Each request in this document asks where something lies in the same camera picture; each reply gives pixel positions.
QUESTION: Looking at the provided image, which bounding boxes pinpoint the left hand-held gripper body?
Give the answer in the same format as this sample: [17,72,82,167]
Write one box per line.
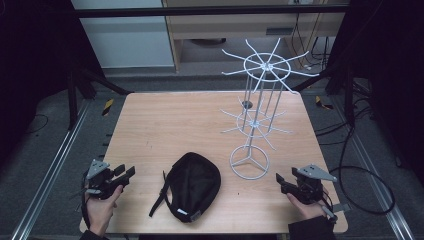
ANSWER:
[84,159,124,201]

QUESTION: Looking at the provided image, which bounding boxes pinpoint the black horizontal frame bar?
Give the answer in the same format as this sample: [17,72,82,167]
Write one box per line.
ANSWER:
[73,4,351,19]

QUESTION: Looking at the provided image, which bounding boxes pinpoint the hanging black cables bundle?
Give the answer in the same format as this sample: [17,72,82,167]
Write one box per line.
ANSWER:
[290,12,332,72]

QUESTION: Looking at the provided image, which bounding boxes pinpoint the white cabinet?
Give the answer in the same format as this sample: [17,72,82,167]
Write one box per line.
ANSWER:
[70,0,176,70]

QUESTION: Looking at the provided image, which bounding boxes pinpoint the black baseball cap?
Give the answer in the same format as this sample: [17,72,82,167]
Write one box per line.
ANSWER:
[148,151,222,224]

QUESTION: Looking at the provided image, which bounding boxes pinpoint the person's left hand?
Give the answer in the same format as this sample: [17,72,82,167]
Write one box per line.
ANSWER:
[84,184,125,236]

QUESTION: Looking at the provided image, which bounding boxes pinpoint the person's right hand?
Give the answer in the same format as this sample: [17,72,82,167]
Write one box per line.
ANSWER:
[286,188,330,222]

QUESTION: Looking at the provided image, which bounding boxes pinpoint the grey cable plug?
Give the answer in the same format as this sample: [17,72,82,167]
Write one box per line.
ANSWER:
[321,202,352,218]

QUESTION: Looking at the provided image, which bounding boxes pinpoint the thin black floor cable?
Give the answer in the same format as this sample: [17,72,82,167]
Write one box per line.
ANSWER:
[23,113,50,135]

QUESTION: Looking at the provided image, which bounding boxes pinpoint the black metal stand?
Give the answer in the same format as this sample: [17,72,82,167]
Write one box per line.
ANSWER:
[292,63,356,128]
[65,64,135,132]

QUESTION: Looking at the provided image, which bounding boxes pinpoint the yellow black striped tape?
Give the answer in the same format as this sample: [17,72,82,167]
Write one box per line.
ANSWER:
[314,95,335,111]
[101,97,115,117]

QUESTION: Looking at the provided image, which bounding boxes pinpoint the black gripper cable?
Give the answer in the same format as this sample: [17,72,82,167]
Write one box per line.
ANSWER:
[319,186,338,225]
[80,170,93,231]

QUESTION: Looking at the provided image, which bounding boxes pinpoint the white wire display rack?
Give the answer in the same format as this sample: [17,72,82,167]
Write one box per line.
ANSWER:
[219,37,321,181]

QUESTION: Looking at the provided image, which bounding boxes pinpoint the black curtain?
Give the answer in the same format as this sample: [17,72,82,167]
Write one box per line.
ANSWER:
[328,0,424,188]
[0,0,104,171]

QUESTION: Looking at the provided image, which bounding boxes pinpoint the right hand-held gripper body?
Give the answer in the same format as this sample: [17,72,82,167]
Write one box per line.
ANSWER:
[280,162,338,205]

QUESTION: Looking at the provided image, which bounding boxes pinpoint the thick black floor cable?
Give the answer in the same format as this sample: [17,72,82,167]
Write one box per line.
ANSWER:
[337,124,397,216]

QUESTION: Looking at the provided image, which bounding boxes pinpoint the aluminium floor rail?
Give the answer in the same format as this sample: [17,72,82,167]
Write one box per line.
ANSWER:
[331,95,416,240]
[10,99,92,240]

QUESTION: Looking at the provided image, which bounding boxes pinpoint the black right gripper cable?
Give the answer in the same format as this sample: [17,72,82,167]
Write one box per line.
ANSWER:
[319,186,338,225]

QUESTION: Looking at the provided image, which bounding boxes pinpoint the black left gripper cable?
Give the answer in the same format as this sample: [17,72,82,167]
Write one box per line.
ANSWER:
[80,170,93,231]

